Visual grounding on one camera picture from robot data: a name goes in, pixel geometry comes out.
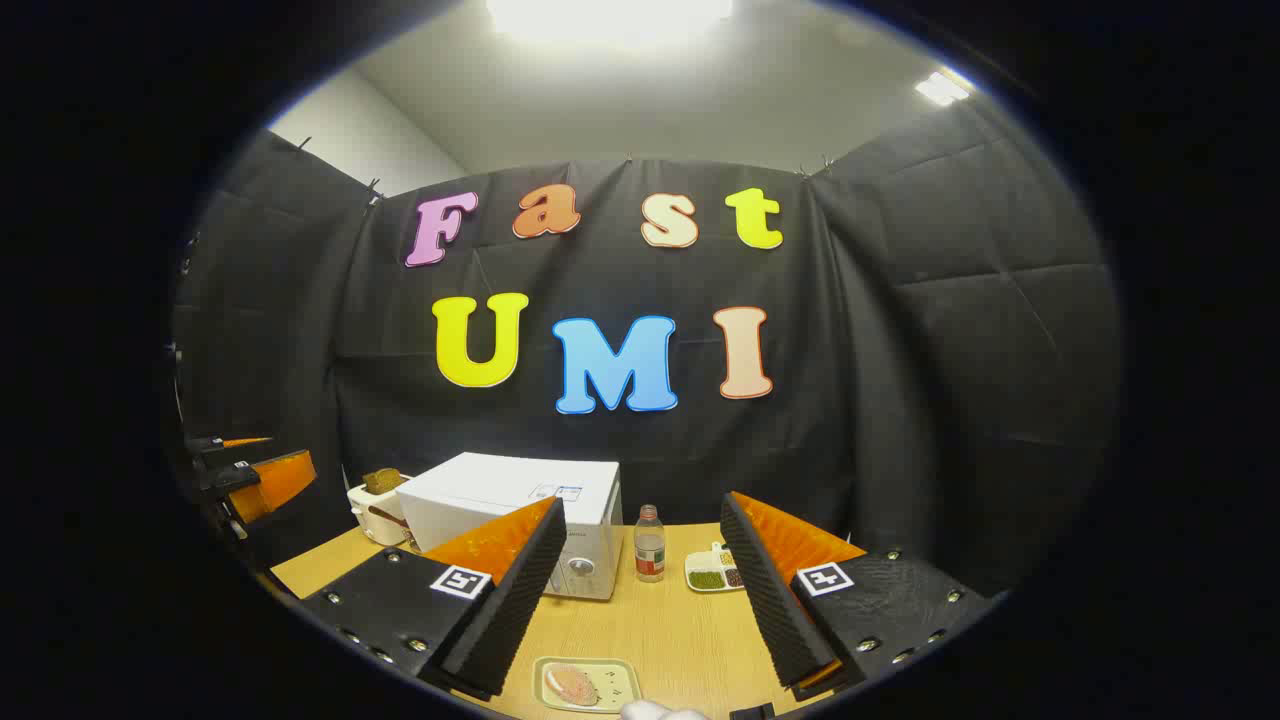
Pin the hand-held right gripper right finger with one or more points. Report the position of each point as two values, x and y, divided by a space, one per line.
770 600

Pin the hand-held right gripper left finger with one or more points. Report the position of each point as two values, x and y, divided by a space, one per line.
510 600

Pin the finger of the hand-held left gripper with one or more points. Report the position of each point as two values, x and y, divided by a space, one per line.
215 444
280 485

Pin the pink food piece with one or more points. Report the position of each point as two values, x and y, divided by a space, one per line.
572 686

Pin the white microwave oven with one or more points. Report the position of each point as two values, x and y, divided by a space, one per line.
500 490

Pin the white divided plate with beans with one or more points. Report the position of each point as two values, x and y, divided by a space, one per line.
705 578

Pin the white toaster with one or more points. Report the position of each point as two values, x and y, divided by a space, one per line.
375 520

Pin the brown bread slice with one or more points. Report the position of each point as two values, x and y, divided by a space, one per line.
383 481

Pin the small black block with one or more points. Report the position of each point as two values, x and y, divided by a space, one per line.
752 713

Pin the clear plastic bottle red label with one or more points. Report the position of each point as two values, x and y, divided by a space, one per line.
650 550

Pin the white rounded object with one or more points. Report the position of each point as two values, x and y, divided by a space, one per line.
660 712

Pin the black backdrop cloth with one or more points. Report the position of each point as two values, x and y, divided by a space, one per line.
900 350

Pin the small ceiling light panel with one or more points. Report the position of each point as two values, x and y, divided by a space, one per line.
942 88

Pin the large ceiling light panel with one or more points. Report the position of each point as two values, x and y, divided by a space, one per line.
610 18

